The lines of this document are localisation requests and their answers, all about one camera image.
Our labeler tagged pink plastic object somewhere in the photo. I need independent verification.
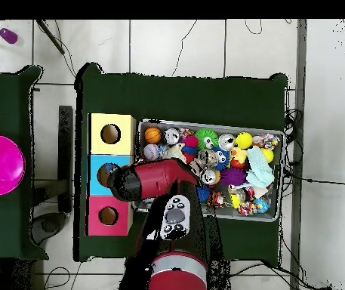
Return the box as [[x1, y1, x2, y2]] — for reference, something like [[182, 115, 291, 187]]
[[0, 134, 26, 196]]

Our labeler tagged wooden box with three holes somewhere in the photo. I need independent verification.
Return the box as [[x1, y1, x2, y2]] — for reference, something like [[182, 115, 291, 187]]
[[87, 113, 137, 237]]

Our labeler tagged black rod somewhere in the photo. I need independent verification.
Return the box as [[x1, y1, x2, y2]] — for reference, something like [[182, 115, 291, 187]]
[[35, 19, 66, 55]]

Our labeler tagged black power cable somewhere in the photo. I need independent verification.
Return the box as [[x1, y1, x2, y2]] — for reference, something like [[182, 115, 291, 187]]
[[283, 171, 345, 186]]

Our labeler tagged light blue cloth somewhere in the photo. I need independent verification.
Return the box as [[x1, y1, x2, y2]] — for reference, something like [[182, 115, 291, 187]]
[[245, 145, 276, 189]]

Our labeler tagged dark green tablecloth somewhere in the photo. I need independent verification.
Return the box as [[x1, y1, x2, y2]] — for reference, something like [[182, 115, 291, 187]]
[[73, 62, 288, 262], [0, 65, 49, 261]]

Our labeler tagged purple bottle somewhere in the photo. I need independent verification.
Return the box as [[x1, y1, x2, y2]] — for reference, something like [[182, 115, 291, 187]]
[[0, 27, 19, 45]]

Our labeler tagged orange toy basketball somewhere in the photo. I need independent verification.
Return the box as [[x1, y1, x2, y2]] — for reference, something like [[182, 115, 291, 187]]
[[143, 126, 163, 144]]

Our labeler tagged small green fuzzy eyed ball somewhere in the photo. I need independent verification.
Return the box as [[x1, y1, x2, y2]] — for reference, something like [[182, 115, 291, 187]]
[[194, 128, 219, 152]]

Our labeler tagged yellow smiley ball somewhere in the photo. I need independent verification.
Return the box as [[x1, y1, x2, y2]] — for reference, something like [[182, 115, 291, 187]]
[[234, 131, 254, 150]]

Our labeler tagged purple spiky ball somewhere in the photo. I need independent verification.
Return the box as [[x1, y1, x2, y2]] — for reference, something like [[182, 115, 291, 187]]
[[219, 167, 247, 186]]

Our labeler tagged blue fuzzy eyed ball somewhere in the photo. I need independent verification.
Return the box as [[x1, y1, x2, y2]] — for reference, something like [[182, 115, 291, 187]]
[[212, 147, 231, 171]]

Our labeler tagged white toy baseball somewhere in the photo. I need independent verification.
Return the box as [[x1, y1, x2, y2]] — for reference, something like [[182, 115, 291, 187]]
[[143, 143, 161, 161]]

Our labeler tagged crushed clear bottle blue label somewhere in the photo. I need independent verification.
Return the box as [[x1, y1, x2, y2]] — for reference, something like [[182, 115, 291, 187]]
[[102, 162, 119, 174]]

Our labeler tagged shallow metal mesh bin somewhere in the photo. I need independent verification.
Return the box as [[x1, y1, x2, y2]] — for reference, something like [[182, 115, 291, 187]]
[[131, 119, 286, 223]]

